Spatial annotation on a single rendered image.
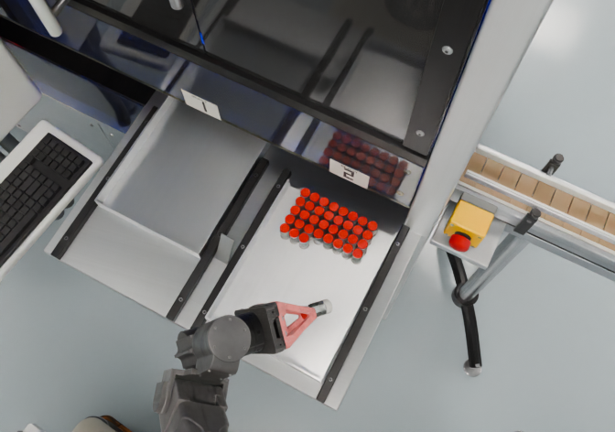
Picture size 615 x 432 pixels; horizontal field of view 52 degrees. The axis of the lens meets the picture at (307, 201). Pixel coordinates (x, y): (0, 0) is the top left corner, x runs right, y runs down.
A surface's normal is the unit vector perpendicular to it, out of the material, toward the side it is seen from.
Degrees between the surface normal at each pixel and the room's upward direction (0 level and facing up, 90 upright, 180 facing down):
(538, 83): 0
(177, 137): 0
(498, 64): 90
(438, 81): 90
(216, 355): 29
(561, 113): 0
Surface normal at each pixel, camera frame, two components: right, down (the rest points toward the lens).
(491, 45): -0.46, 0.82
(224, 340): 0.48, -0.31
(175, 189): -0.01, -0.37
